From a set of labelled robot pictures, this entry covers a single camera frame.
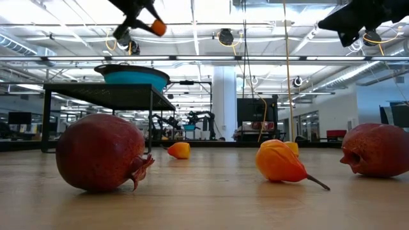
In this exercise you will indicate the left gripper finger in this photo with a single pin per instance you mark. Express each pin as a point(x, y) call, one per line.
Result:
point(155, 11)
point(123, 32)

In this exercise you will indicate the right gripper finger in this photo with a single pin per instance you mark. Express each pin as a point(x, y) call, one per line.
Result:
point(348, 19)
point(350, 36)

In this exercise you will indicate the small orange tangerine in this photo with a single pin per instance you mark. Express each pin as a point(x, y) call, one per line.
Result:
point(158, 27)

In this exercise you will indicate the blue collapsible colander grey rim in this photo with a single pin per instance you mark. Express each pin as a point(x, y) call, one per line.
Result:
point(134, 78)

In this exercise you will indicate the light red pomegranate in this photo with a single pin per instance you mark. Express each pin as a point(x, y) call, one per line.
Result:
point(380, 150)

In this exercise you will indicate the dark red pomegranate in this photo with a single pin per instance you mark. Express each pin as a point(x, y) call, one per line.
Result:
point(99, 153)

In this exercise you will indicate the small orange yellow pear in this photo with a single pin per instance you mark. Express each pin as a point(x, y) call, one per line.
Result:
point(294, 147)
point(180, 150)
point(278, 163)

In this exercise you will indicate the black perforated metal stand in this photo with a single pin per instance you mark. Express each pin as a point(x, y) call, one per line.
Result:
point(105, 94)

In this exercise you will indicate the long ceiling light bar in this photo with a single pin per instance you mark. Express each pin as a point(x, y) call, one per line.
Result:
point(204, 58)

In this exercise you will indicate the red box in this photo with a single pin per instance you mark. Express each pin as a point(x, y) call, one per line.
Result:
point(336, 133)

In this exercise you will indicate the white building column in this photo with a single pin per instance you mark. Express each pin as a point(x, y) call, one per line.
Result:
point(224, 102)

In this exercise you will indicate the black screen on stand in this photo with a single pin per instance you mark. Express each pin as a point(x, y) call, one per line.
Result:
point(255, 110)

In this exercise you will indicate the black monitor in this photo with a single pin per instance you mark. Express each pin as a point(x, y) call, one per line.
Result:
point(20, 118)

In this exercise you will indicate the neighbour station black frame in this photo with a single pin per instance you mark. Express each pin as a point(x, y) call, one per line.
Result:
point(187, 82)

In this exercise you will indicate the black wall panel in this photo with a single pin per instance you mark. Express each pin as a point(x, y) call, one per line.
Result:
point(399, 115)

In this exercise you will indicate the black metal table frame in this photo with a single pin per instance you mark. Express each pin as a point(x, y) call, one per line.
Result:
point(19, 145)

